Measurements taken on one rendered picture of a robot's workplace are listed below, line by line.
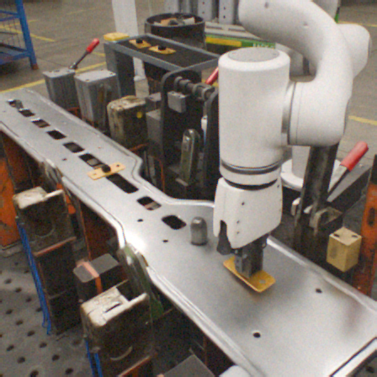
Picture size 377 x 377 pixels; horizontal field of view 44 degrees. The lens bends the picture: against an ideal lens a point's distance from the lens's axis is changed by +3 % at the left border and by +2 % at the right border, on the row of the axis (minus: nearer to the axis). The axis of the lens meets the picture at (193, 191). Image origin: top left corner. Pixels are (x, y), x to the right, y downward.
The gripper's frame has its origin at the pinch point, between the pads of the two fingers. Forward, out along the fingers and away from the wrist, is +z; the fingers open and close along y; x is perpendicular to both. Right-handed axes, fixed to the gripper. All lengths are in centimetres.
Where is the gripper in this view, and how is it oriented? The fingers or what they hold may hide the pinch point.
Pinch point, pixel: (248, 259)
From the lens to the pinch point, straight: 73.0
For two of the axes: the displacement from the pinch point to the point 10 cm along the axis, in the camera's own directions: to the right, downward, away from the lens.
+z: 0.5, 8.5, 5.3
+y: -7.9, 3.6, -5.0
